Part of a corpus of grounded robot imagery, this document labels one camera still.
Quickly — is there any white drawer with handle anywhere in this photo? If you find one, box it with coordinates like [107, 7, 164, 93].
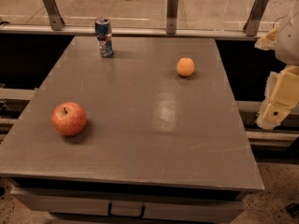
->
[11, 187, 244, 224]

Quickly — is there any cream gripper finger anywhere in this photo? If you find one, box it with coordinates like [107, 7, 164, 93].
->
[254, 28, 278, 50]
[256, 64, 299, 130]

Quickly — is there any orange fruit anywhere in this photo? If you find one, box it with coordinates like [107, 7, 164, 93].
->
[177, 57, 195, 77]

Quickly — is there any crushed blue redbull can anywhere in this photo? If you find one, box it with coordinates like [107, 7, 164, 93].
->
[95, 17, 114, 58]

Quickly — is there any metal window rail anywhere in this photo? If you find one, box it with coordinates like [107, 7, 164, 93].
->
[0, 23, 266, 40]

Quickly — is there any right metal bracket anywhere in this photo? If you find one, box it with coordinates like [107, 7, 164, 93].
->
[243, 0, 269, 36]

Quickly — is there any red apple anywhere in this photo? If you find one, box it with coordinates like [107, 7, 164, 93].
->
[50, 102, 87, 136]

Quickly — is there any black drawer handle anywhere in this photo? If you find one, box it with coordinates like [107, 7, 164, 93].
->
[107, 202, 146, 218]

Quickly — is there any left metal bracket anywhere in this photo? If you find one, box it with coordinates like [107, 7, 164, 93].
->
[42, 0, 64, 31]

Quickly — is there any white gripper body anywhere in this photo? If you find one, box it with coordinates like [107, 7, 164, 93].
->
[275, 3, 299, 65]

